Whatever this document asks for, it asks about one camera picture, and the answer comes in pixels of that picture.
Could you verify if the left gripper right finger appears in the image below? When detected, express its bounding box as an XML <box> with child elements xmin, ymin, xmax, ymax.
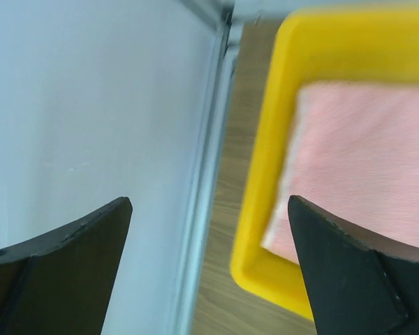
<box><xmin>288</xmin><ymin>195</ymin><xmax>419</xmax><ymax>334</ymax></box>

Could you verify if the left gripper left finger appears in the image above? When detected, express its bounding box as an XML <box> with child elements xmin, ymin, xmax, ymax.
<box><xmin>0</xmin><ymin>197</ymin><xmax>132</xmax><ymax>334</ymax></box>

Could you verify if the pink towel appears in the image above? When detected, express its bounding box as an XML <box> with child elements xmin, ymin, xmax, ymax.
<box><xmin>261</xmin><ymin>82</ymin><xmax>419</xmax><ymax>262</ymax></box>

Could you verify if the yellow plastic tray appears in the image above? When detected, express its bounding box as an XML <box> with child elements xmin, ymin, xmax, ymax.
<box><xmin>230</xmin><ymin>3</ymin><xmax>419</xmax><ymax>320</ymax></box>

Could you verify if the left corner aluminium post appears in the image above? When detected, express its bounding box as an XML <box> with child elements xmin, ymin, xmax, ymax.
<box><xmin>165</xmin><ymin>1</ymin><xmax>239</xmax><ymax>334</ymax></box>

